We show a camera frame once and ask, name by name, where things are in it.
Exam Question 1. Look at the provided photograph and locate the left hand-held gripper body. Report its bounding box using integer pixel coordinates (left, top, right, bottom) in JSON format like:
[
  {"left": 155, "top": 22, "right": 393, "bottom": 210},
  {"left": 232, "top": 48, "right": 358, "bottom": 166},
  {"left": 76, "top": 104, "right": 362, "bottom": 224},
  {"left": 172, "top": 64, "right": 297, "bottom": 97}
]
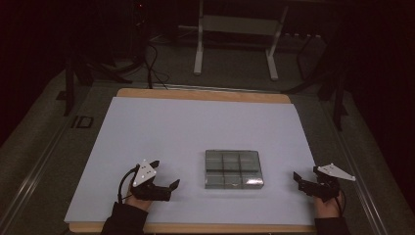
[{"left": 130, "top": 159, "right": 172, "bottom": 203}]

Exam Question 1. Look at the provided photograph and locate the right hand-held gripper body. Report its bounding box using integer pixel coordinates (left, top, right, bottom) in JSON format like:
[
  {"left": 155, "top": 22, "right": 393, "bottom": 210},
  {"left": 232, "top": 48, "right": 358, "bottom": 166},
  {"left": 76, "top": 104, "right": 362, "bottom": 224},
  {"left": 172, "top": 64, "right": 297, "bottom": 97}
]
[{"left": 312, "top": 163, "right": 357, "bottom": 203}]

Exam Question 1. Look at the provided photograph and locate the clear plastic compartment box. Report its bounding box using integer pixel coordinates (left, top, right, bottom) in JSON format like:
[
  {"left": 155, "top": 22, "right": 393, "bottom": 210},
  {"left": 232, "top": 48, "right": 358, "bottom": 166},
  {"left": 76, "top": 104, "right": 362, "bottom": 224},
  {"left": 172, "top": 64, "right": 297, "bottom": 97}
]
[{"left": 204, "top": 149, "right": 265, "bottom": 190}]

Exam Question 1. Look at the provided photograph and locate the person's right hand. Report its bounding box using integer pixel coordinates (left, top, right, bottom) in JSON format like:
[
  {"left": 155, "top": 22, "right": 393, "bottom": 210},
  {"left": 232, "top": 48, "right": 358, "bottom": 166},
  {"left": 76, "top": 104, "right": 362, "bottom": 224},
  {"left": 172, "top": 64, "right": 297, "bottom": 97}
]
[{"left": 313, "top": 190, "right": 345, "bottom": 219}]

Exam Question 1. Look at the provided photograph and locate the person's left hand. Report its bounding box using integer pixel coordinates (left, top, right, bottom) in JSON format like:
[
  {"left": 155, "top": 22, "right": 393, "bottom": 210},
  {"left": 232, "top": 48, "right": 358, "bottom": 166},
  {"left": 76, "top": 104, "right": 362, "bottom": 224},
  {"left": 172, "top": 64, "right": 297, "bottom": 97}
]
[{"left": 124, "top": 183, "right": 154, "bottom": 212}]

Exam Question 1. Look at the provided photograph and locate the white table mat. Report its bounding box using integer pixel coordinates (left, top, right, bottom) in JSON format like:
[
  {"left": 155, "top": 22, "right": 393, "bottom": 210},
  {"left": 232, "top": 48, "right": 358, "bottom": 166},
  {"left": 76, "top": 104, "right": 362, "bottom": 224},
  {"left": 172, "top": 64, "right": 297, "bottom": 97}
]
[{"left": 64, "top": 96, "right": 317, "bottom": 227}]

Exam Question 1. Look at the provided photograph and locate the black tripod stand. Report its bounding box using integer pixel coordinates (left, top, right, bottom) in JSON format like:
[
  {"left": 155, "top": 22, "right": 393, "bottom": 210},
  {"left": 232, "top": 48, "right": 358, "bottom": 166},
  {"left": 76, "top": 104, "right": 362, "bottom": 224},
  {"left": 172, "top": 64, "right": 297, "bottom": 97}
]
[
  {"left": 282, "top": 58, "right": 351, "bottom": 132},
  {"left": 56, "top": 48, "right": 145, "bottom": 118}
]

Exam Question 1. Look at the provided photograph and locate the white metal stand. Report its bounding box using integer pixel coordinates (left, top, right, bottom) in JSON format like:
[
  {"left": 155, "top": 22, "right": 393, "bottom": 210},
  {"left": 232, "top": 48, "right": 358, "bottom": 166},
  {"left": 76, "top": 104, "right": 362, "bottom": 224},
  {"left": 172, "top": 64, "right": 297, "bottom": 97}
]
[{"left": 193, "top": 0, "right": 290, "bottom": 82}]

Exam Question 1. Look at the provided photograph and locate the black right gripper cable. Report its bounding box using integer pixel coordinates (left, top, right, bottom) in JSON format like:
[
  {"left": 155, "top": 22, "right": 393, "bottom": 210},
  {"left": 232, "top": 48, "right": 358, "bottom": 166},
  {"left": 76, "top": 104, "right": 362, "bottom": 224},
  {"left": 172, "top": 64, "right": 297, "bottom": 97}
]
[{"left": 333, "top": 187, "right": 346, "bottom": 217}]

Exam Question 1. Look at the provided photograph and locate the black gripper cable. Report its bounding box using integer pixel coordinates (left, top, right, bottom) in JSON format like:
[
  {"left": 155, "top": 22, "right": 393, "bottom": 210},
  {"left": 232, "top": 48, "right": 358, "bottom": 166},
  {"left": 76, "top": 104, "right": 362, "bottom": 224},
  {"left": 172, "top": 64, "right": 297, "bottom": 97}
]
[
  {"left": 333, "top": 187, "right": 346, "bottom": 217},
  {"left": 116, "top": 164, "right": 141, "bottom": 206}
]

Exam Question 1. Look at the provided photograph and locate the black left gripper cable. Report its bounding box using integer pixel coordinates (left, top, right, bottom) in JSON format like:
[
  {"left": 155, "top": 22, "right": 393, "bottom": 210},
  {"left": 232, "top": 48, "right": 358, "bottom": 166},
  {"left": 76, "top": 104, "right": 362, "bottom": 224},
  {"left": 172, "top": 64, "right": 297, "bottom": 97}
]
[{"left": 116, "top": 164, "right": 141, "bottom": 206}]

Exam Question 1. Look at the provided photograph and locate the black floor cable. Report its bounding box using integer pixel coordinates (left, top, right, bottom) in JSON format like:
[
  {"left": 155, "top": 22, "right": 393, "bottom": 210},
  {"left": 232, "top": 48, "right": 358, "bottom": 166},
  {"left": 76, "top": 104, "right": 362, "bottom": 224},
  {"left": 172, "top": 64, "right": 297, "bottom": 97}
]
[{"left": 142, "top": 40, "right": 171, "bottom": 91}]

